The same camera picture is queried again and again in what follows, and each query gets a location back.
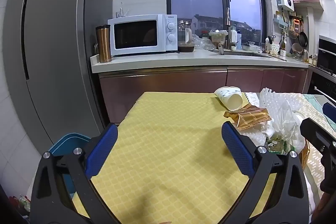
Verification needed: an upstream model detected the black frying pan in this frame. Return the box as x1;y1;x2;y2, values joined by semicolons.
298;31;308;47

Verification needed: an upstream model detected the steel kitchen faucet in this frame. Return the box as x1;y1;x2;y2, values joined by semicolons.
218;7;238;55

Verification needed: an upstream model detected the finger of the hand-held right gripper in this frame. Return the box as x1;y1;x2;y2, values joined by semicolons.
300;117;336;154
322;103;336;123

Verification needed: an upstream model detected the yellow quilted blanket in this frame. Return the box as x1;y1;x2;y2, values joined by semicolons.
71;92;279;224

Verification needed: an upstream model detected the gold snack wrapper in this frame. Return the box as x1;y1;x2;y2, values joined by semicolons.
299;140;312;170
224;105;271;130

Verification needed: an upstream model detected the brown bowl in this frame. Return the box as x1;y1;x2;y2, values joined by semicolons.
178;43;195;53

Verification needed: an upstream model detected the glass pitcher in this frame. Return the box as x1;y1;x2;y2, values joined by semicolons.
177;20;193;46

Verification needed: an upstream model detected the white microwave oven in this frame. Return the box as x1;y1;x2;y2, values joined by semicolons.
108;14;178;57

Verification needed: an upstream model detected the blue plastic bin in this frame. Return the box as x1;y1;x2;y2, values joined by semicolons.
49;133;91;198

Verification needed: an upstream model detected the clear plastic bag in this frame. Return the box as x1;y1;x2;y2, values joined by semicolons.
270;106;306;151

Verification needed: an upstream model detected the green printed packet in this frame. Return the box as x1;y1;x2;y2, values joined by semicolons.
265;139;289;155

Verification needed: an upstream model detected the kitchen counter with maroon cabinets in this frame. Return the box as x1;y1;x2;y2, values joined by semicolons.
91;48;310;125

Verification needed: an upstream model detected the white paper cup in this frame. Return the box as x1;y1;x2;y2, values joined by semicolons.
214;86;243;111

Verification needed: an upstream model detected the black built-in oven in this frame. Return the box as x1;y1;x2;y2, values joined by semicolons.
307;35;336;109

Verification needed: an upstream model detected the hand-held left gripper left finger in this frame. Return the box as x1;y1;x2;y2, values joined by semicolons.
30;123;118;224

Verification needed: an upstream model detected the white dotted utensil holder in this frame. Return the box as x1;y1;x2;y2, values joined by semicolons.
266;36;279;56

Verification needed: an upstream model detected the white green patterned blanket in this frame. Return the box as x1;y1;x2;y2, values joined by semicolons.
244;92;336;224

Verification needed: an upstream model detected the white foam fruit net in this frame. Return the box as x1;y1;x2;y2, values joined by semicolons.
259;88;305;136

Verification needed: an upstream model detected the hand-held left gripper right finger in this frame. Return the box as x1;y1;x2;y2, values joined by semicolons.
221;121;310;224

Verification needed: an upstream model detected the grey refrigerator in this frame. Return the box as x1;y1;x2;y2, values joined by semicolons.
3;0;116;159

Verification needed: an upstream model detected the copper thermos mug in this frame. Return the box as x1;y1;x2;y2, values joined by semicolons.
95;25;112;63

